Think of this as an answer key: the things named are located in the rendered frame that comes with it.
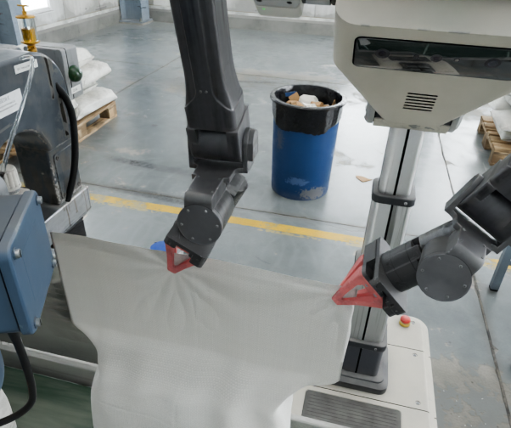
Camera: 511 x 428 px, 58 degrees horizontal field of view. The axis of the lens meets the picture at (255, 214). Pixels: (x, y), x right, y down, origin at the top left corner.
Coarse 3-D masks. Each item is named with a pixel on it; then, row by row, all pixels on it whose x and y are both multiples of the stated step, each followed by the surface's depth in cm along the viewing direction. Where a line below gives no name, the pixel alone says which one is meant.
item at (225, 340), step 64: (64, 256) 77; (128, 256) 74; (128, 320) 82; (192, 320) 78; (256, 320) 74; (320, 320) 70; (128, 384) 82; (192, 384) 80; (256, 384) 78; (320, 384) 78
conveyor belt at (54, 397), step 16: (16, 384) 132; (48, 384) 132; (64, 384) 132; (16, 400) 127; (48, 400) 128; (64, 400) 128; (80, 400) 128; (32, 416) 123; (48, 416) 124; (64, 416) 124; (80, 416) 124
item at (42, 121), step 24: (0, 48) 73; (0, 72) 66; (24, 72) 70; (48, 72) 75; (0, 96) 66; (48, 96) 76; (0, 120) 67; (24, 120) 72; (48, 120) 77; (0, 144) 68; (24, 144) 79; (48, 144) 78; (24, 168) 82; (48, 168) 81; (48, 192) 84
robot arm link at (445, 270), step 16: (480, 176) 54; (464, 192) 54; (448, 208) 55; (464, 224) 53; (432, 240) 54; (448, 240) 52; (464, 240) 50; (480, 240) 52; (496, 240) 56; (432, 256) 50; (448, 256) 49; (464, 256) 48; (480, 256) 49; (416, 272) 51; (432, 272) 50; (448, 272) 49; (464, 272) 49; (432, 288) 51; (448, 288) 50; (464, 288) 49
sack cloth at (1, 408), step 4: (0, 392) 117; (0, 396) 117; (4, 396) 119; (0, 400) 117; (4, 400) 119; (0, 404) 117; (4, 404) 119; (8, 404) 120; (0, 408) 117; (4, 408) 119; (8, 408) 120; (0, 412) 117; (4, 412) 118; (8, 412) 120; (12, 412) 121; (0, 416) 117; (4, 416) 118; (8, 424) 119; (12, 424) 120
